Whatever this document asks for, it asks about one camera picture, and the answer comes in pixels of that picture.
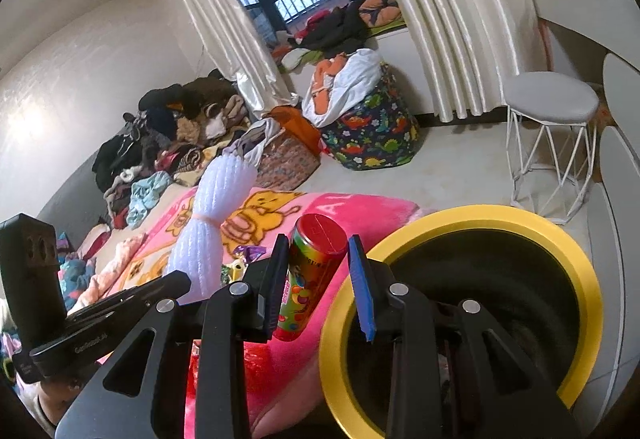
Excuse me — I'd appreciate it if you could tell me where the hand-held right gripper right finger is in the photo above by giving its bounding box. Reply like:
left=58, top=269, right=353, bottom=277
left=348, top=234, right=585, bottom=439

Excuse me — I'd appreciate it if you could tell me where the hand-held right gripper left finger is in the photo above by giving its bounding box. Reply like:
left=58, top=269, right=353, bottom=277
left=54, top=233, right=292, bottom=439

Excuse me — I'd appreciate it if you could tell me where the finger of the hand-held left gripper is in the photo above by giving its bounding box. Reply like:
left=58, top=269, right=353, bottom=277
left=66, top=270, right=194, bottom=327

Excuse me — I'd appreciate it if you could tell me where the candy tube with red lid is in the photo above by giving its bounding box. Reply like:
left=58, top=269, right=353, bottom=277
left=272, top=214, right=349, bottom=343

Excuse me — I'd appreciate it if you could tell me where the white foam net bundle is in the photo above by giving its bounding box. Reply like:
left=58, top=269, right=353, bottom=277
left=167, top=154, right=251, bottom=306

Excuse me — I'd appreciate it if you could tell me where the yellow rimmed black trash bin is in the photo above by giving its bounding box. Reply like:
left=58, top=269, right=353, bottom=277
left=319, top=204, right=604, bottom=439

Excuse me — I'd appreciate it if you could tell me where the purple candy wrapper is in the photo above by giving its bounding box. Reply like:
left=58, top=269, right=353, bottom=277
left=235, top=244, right=269, bottom=266

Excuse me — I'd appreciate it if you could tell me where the blue floral bedding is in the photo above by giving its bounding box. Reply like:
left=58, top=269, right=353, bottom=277
left=55, top=231, right=99, bottom=308

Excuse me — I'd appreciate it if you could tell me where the pink printed blanket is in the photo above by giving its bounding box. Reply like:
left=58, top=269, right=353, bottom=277
left=65, top=186, right=422, bottom=439

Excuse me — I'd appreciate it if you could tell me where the light blue cloth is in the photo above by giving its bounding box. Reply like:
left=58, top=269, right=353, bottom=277
left=126, top=170, right=174, bottom=228

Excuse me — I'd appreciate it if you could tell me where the brown patterned bag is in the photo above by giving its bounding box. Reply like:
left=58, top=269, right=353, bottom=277
left=255, top=132, right=322, bottom=192

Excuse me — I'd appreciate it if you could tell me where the dinosaur print storage bag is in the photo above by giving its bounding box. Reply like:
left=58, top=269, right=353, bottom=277
left=320, top=64, right=422, bottom=170

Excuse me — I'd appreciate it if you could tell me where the orange cloth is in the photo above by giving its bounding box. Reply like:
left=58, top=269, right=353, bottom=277
left=269, top=106, right=322, bottom=155

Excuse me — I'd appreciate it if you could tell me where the pile of dark clothes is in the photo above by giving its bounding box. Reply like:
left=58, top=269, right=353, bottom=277
left=92, top=69, right=256, bottom=230

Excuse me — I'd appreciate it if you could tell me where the white orange printed bag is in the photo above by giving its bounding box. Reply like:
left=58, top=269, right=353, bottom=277
left=302, top=48, right=384, bottom=128

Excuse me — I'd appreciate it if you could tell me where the clothes pile on windowsill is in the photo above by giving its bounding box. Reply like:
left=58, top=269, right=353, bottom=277
left=272, top=0, right=407, bottom=71

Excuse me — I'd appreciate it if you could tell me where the cream curtain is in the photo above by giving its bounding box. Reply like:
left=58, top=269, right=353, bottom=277
left=355, top=0, right=544, bottom=123
left=157, top=0, right=302, bottom=121

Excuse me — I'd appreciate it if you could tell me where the grey white wire stool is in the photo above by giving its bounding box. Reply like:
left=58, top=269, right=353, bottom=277
left=502, top=72, right=600, bottom=226

